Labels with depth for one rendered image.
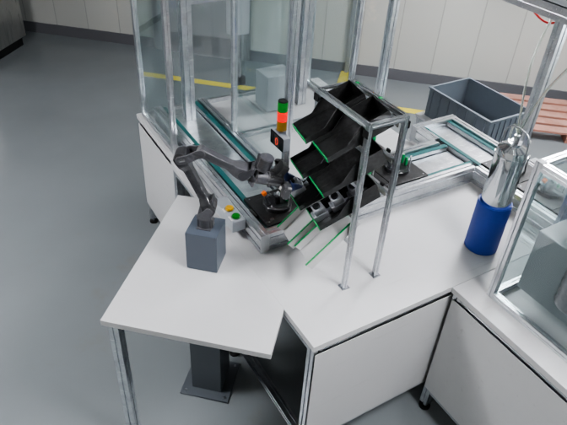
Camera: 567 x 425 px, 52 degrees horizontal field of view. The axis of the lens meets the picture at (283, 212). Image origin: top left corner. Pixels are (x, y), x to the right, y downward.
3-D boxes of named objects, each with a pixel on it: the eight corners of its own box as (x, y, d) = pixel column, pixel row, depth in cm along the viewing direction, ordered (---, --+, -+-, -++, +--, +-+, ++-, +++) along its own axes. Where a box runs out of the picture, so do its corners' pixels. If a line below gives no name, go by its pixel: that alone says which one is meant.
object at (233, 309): (100, 325, 232) (99, 320, 230) (178, 199, 303) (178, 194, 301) (270, 359, 223) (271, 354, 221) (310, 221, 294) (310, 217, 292)
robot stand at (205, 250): (186, 267, 257) (184, 233, 245) (197, 248, 268) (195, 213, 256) (217, 273, 256) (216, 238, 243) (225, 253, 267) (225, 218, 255)
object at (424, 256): (313, 352, 227) (314, 347, 225) (170, 166, 328) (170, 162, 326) (551, 247, 287) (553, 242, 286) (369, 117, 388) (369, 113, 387)
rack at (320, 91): (342, 291, 251) (368, 127, 203) (298, 242, 275) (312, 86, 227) (380, 276, 260) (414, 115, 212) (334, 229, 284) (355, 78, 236)
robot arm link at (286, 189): (268, 197, 229) (273, 185, 226) (259, 169, 243) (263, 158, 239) (287, 201, 233) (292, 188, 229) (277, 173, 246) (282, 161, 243)
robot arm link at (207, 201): (170, 157, 225) (184, 152, 224) (174, 147, 231) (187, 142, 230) (204, 218, 243) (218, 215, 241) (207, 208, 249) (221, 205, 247)
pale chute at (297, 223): (293, 249, 252) (287, 244, 249) (283, 230, 262) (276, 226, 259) (339, 204, 246) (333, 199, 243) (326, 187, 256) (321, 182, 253)
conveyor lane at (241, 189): (267, 244, 273) (267, 227, 267) (195, 158, 330) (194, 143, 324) (317, 227, 286) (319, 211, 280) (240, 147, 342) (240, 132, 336)
